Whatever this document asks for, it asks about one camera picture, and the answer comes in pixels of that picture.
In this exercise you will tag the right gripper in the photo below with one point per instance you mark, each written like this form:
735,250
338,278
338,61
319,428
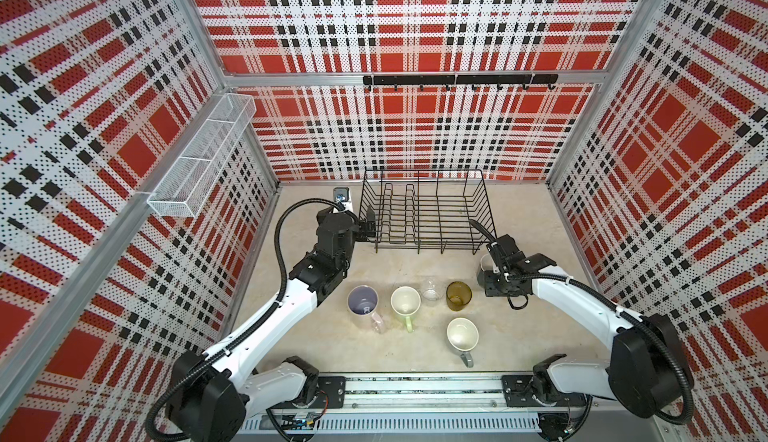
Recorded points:
490,290

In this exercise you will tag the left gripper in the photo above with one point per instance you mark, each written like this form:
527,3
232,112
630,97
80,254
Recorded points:
368,226

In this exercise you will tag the dark green mug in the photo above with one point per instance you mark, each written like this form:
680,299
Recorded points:
485,269

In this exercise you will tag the black wire dish rack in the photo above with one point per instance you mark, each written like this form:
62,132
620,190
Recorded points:
421,210

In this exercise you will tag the purple iridescent mug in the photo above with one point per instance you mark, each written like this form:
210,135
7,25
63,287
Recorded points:
362,303

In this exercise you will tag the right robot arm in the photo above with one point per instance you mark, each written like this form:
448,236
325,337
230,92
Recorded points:
646,370

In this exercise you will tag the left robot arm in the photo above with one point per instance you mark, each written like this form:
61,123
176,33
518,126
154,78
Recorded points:
211,394

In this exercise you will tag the amber glass cup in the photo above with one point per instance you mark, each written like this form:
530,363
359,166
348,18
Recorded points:
458,295

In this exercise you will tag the clear glass cup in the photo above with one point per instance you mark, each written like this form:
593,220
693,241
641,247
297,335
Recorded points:
432,290

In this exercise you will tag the light green mug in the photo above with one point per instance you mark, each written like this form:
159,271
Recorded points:
405,301

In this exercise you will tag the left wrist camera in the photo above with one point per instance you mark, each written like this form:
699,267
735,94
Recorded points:
342,196

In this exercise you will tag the white grey-handled mug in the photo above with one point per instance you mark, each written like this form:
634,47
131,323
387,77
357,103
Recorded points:
463,337

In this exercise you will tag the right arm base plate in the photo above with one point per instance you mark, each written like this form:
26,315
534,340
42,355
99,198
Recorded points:
516,389

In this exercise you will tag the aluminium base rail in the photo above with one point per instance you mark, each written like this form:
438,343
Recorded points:
431,404

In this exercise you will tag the black wall hook rail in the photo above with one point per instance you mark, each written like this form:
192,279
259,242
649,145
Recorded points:
523,80

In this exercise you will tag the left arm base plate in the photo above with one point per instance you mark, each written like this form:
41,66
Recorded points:
324,391

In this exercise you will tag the white wire wall basket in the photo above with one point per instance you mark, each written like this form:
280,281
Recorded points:
186,186

